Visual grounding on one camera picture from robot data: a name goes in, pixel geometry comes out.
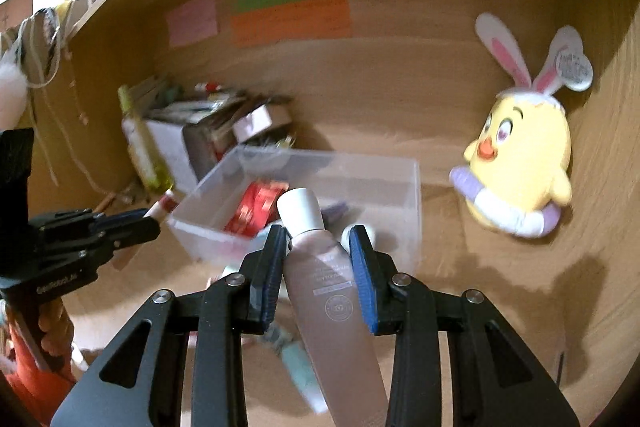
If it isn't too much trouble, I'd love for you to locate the clear plastic storage bin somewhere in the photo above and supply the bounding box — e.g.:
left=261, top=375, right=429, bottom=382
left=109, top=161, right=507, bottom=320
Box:
left=167, top=146, right=422, bottom=272

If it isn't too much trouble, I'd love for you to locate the white folded paper box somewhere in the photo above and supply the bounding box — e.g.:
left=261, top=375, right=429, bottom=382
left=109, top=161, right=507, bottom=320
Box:
left=144, top=119, right=198, bottom=194

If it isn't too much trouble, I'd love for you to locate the pale green white tube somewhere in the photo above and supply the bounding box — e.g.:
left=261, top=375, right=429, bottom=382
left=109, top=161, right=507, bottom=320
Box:
left=260, top=322, right=329, bottom=415

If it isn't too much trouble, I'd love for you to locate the yellow chick bunny plush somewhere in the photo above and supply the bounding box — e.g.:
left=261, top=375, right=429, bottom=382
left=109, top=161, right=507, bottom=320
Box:
left=449, top=13, right=593, bottom=239

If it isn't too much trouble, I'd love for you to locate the left hand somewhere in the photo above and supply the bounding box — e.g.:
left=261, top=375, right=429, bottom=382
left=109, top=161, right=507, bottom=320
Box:
left=38, top=298, right=74, bottom=357

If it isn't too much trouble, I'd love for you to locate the stack of books and boxes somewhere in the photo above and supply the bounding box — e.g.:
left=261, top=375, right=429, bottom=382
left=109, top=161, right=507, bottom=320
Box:
left=143, top=82, right=295, bottom=181

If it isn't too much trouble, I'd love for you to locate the orange paper note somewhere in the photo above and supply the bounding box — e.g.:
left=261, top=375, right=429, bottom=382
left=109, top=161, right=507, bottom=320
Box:
left=231, top=0, right=352, bottom=48

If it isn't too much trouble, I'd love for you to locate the red foil packet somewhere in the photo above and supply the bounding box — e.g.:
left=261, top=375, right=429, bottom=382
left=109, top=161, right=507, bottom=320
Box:
left=224, top=179, right=290, bottom=239

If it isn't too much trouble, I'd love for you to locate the small white card box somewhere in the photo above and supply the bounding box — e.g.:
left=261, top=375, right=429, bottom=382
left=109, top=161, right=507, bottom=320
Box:
left=232, top=104, right=292, bottom=144

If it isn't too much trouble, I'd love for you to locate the pink paper note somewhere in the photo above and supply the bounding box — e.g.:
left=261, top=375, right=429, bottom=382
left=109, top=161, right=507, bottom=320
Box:
left=166, top=0, right=219, bottom=49

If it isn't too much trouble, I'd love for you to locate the red white marker pen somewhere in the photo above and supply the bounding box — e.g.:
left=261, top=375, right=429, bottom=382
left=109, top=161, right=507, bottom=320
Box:
left=194, top=82, right=222, bottom=93

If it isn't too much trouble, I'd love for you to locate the yellow green oil bottle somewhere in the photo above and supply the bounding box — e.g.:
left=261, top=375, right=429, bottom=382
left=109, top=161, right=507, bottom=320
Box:
left=117, top=84, right=174, bottom=194

